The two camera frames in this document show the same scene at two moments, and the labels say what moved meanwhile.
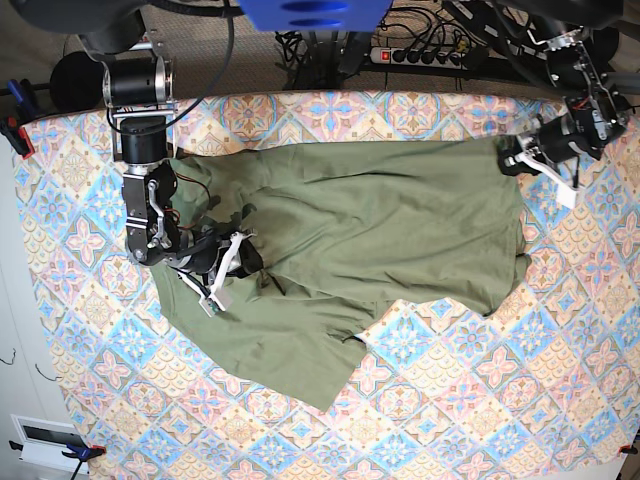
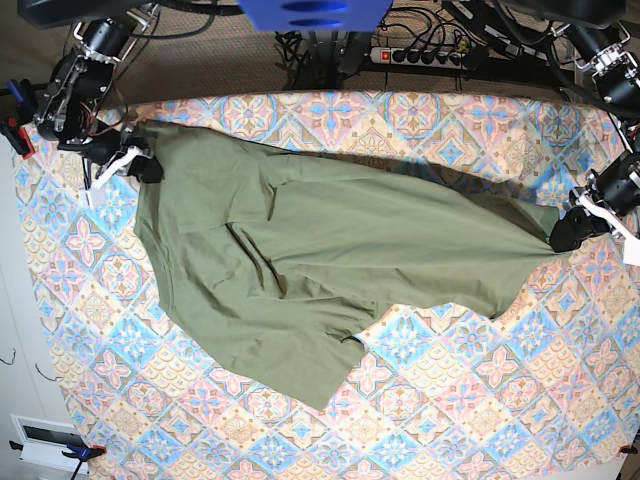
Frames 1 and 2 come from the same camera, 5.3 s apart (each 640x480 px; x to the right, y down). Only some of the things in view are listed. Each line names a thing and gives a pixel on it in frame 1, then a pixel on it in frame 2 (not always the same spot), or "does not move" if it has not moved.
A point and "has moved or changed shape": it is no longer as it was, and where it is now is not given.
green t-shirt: [345, 228] has moved or changed shape
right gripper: [558, 140] → [618, 185]
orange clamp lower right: [627, 448] does not move
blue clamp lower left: [78, 454] does not move
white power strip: [419, 57] does not move
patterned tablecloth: [547, 387] does not move
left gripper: [205, 257] → [104, 146]
